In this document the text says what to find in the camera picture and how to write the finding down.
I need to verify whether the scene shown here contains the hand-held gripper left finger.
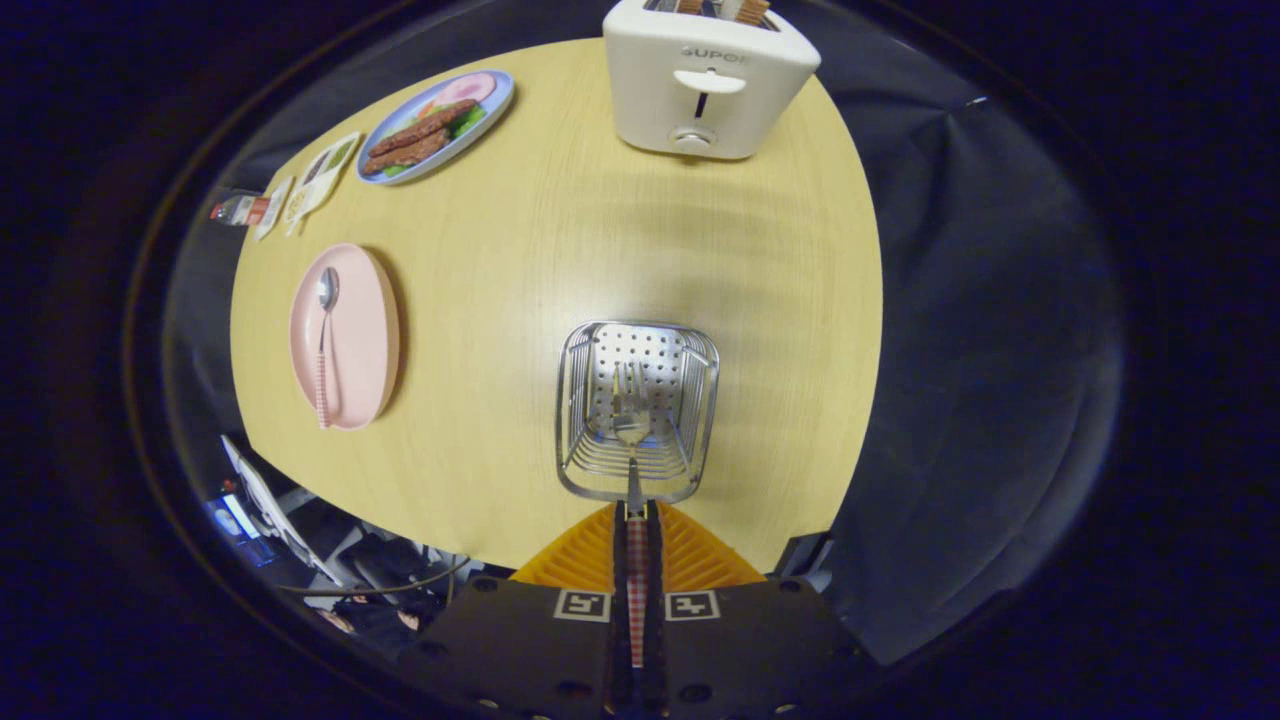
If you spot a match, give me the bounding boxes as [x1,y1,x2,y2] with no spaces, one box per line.
[395,502,638,720]

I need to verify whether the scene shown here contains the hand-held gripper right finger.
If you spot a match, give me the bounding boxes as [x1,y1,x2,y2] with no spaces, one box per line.
[645,502,881,720]

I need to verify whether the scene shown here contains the fork with red checked handle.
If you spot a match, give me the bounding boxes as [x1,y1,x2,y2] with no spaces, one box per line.
[612,362,653,669]

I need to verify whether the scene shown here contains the spoon with red checked handle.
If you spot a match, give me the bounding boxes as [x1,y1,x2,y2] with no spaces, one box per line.
[315,266,341,429]

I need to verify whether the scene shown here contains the pink plate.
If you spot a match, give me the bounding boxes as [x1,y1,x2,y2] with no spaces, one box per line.
[289,243,401,431]

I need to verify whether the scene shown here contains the blue lit device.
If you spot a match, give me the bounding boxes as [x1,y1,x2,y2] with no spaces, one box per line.
[205,490,266,566]

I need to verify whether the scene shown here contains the white toaster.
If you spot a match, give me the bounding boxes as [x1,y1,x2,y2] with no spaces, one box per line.
[602,0,822,161]

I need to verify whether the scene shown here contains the brown meat strip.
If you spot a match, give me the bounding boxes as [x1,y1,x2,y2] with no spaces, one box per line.
[362,128,453,177]
[368,98,479,157]

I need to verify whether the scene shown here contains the blue plate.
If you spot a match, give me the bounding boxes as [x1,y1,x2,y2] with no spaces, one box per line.
[356,69,516,186]

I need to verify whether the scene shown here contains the large white printed packet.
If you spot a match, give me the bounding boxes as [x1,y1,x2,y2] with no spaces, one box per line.
[285,132,362,236]

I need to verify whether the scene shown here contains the small white printed packet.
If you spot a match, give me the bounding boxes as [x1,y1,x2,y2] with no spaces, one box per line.
[254,176,295,241]

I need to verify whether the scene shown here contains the pink ham slice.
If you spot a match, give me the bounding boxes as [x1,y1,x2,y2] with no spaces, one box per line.
[432,72,498,107]

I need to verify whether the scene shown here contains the clear plastic bottle red label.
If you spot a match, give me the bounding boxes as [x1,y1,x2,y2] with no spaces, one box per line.
[210,193,271,228]

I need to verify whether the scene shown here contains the metal wire basket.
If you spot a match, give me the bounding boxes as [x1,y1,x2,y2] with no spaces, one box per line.
[556,320,721,504]

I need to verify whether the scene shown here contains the grey cable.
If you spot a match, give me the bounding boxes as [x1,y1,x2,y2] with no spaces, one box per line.
[280,558,471,599]

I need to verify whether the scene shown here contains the white frame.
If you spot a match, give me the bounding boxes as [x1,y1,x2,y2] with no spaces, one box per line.
[222,435,346,586]

